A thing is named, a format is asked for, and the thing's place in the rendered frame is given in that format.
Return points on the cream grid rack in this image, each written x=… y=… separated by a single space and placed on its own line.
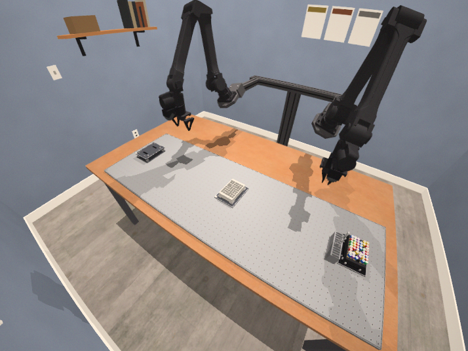
x=232 y=190

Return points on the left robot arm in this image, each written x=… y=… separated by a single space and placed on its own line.
x=401 y=25

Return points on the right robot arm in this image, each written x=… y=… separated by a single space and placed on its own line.
x=191 y=14

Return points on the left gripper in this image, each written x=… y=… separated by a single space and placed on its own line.
x=325 y=170

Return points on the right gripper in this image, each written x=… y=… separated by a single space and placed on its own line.
x=183 y=118

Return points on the black vial rack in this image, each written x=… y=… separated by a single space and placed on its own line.
x=349 y=261

